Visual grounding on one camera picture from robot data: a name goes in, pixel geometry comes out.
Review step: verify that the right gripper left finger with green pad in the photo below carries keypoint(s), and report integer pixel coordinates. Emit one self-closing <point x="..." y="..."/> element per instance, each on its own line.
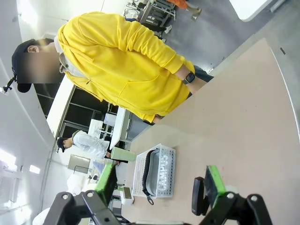
<point x="105" y="180"/>

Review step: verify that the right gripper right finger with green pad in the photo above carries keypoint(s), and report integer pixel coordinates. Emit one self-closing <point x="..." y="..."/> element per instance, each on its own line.
<point x="216" y="185"/>

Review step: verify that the small white box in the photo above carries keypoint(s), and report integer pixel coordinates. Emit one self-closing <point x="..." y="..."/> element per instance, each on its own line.
<point x="127" y="201"/>

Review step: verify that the person's left forearm yellow sleeve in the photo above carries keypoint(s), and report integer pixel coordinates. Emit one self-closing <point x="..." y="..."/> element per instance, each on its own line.
<point x="168" y="51"/>

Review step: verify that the white perforated plastic basket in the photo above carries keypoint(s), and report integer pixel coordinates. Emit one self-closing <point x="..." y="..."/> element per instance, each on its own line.
<point x="168" y="168"/>

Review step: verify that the person's right hand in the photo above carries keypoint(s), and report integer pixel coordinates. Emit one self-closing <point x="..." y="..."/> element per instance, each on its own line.
<point x="157" y="119"/>

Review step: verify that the person's left hand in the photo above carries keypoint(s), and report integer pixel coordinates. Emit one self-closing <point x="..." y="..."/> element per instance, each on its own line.
<point x="194" y="87"/>

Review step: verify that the pale green cup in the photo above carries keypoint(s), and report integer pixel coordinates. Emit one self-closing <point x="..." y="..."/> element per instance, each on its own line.
<point x="122" y="154"/>

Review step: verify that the grey flat panel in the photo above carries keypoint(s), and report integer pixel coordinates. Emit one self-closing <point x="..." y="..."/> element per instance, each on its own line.
<point x="79" y="164"/>

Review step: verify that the background person in white shirt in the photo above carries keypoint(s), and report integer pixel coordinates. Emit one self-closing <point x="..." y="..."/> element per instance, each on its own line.
<point x="89" y="143"/>

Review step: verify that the long white background table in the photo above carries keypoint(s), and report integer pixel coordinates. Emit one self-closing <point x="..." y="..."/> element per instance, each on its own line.
<point x="120" y="127"/>

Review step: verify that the black smartwatch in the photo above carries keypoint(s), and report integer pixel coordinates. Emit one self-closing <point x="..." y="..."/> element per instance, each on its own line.
<point x="189" y="76"/>

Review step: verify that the person in yellow hoodie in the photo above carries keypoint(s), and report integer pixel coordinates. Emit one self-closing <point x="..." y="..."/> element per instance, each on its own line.
<point x="112" y="65"/>

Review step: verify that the black cap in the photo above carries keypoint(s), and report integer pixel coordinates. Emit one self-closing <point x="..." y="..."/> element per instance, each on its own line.
<point x="20" y="54"/>

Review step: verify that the grey metal rack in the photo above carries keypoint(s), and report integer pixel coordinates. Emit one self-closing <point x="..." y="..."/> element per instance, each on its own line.
<point x="157" y="10"/>

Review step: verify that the background person in orange jacket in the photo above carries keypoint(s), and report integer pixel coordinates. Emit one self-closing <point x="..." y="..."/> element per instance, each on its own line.
<point x="185" y="4"/>

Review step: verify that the black camera on mount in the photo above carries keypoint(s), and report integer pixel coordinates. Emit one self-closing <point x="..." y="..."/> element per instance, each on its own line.
<point x="8" y="85"/>

